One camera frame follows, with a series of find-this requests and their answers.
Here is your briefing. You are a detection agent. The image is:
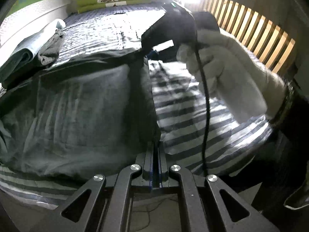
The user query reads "dark green garment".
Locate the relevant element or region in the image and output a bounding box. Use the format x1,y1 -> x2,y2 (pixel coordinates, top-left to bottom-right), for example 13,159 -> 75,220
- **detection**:
1,49 -> 160,179

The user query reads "white gloved right hand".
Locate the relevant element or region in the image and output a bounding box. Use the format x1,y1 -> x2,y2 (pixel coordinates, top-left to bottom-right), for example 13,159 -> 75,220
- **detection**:
176,27 -> 287,124

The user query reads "blue white striped quilt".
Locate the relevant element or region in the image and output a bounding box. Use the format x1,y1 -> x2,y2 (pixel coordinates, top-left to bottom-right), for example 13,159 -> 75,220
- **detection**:
1,4 -> 272,210

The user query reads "folded dark grey knit garment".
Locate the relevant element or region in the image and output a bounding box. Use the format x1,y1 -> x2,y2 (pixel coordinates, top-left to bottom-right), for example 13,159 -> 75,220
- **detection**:
36,29 -> 65,66

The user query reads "folded light blue garment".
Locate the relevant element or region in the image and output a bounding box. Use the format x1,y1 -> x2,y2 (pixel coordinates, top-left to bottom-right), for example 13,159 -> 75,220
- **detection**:
1,18 -> 66,83

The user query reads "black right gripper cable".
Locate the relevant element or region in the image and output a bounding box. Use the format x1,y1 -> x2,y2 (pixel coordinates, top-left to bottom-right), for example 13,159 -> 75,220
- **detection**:
193,41 -> 212,177

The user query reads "wooden slatted bed rail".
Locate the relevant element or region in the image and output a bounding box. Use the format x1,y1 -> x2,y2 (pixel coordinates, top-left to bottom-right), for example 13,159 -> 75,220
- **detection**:
194,0 -> 295,75

